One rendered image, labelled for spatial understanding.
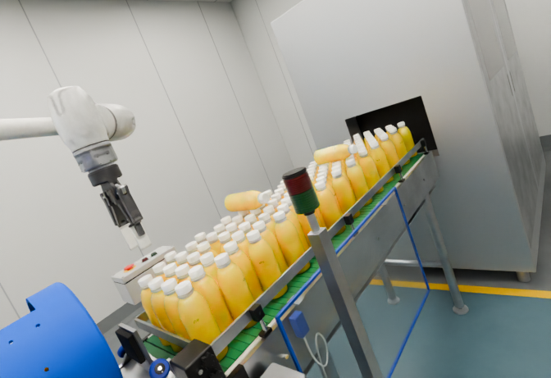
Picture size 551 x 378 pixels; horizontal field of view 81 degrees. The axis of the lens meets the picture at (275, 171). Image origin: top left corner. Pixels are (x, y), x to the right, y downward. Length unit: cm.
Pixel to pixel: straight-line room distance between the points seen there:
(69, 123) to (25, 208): 287
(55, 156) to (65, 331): 316
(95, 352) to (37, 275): 300
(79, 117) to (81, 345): 49
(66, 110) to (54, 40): 338
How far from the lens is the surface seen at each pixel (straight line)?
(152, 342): 117
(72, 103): 91
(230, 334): 85
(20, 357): 78
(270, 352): 92
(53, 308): 81
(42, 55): 417
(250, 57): 580
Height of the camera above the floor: 140
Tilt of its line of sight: 9 degrees down
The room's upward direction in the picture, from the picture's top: 22 degrees counter-clockwise
